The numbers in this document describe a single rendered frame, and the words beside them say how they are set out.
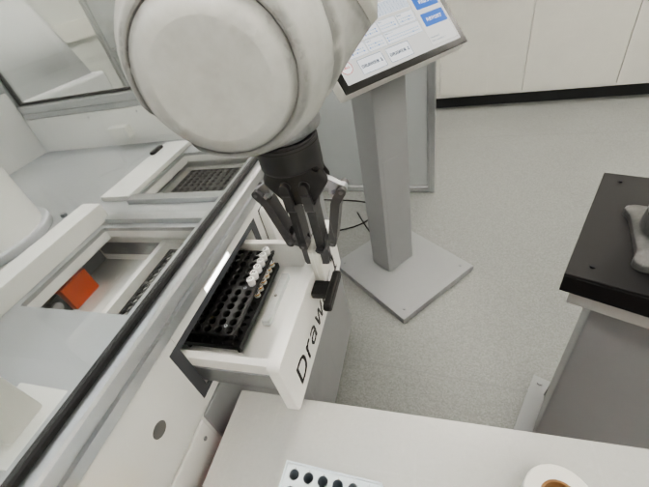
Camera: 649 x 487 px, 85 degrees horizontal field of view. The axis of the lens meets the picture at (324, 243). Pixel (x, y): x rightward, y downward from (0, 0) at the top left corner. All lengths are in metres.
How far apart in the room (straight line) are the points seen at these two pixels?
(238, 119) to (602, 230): 0.74
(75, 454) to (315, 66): 0.40
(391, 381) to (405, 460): 0.92
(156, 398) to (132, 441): 0.05
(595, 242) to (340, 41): 0.67
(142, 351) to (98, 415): 0.07
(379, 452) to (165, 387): 0.29
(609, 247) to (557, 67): 2.73
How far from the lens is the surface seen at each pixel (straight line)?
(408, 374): 1.47
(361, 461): 0.56
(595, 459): 0.60
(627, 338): 0.88
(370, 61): 1.17
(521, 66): 3.40
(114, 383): 0.46
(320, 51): 0.18
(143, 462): 0.53
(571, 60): 3.44
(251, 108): 0.17
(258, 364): 0.50
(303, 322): 0.51
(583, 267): 0.74
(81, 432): 0.45
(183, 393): 0.56
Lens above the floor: 1.29
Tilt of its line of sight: 39 degrees down
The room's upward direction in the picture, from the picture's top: 14 degrees counter-clockwise
